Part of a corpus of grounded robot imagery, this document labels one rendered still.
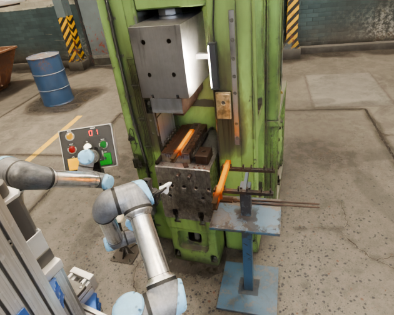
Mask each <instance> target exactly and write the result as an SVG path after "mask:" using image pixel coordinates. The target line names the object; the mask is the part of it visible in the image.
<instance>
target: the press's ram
mask: <svg viewBox="0 0 394 315"><path fill-rule="evenodd" d="M158 16H159V14H158V15H156V16H153V17H151V18H149V19H147V20H144V21H142V22H139V23H137V24H135V25H133V26H130V27H129V28H128V31H129V36H130V40H131V45H132V49H133V55H134V60H135V64H136V70H137V73H138V79H139V84H140V88H141V94H142V97H143V98H152V97H154V98H177V97H178V96H179V98H187V99H189V98H190V97H191V96H192V95H193V93H194V92H195V91H196V90H197V89H198V87H199V86H200V85H201V83H202V82H203V81H204V80H205V79H206V78H207V76H208V75H209V73H208V60H207V59H209V55H208V52H206V38H205V25H204V17H203V11H194V12H183V16H182V17H177V18H174V19H159V17H158Z"/></svg>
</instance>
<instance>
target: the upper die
mask: <svg viewBox="0 0 394 315"><path fill-rule="evenodd" d="M202 89H203V83H201V85H200V86H199V87H198V89H197V90H196V91H195V92H194V93H193V95H192V96H191V97H190V98H189V99H187V98H179V96H178V97H177V98H154V97H152V98H150V101H151V107H152V110H153V113H178V114H183V113H184V112H185V111H186V110H187V108H188V107H189V105H190V104H191V103H192V102H193V101H194V99H195V98H196V97H197V95H198V94H199V93H200V92H201V90H202Z"/></svg>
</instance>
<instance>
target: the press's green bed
mask: <svg viewBox="0 0 394 315"><path fill-rule="evenodd" d="M166 221H167V224H168V226H169V227H170V231H171V237H172V240H173V247H174V253H175V256H176V257H175V259H180V260H184V261H189V262H193V263H200V264H206V265H210V266H216V267H219V266H220V264H221V260H222V257H223V253H224V251H225V247H226V237H225V231H217V230H210V229H209V226H210V222H203V221H202V220H201V221H194V220H189V219H180V218H178V217H166Z"/></svg>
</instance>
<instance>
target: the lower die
mask: <svg viewBox="0 0 394 315"><path fill-rule="evenodd" d="M194 124H198V126H197V127H196V129H195V130H194V132H193V133H192V135H191V137H190V138H189V139H188V141H187V143H186V144H185V145H184V147H183V149H182V150H181V156H179V157H178V158H177V160H176V161H175V162H176V163H188V164H191V162H192V160H191V154H192V153H191V149H192V151H193V152H194V150H195V149H196V145H198V140H197V139H194V138H195V136H196V135H197V132H202V135H203V130H204V133H206V132H207V124H201V123H193V124H187V125H181V127H180V128H181V129H178V131H177V132H176V135H174V137H172V141H171V140H170V142H169V144H167V147H165V148H164V149H163V151H162V152H161V158H162V161H163V162H170V161H171V159H170V157H171V156H172V155H173V153H174V150H176V149H177V148H178V146H179V145H180V143H181V142H182V140H183V139H184V137H185V136H186V135H187V133H188V131H189V130H190V129H191V128H192V127H193V125H194ZM199 129H200V131H199ZM202 129H203V130H202ZM193 139H194V140H193ZM192 141H195V142H196V143H195V142H192ZM191 142H192V145H193V146H194V147H193V146H190V147H189V145H190V144H191ZM188 148H191V149H188ZM187 149H188V150H187Z"/></svg>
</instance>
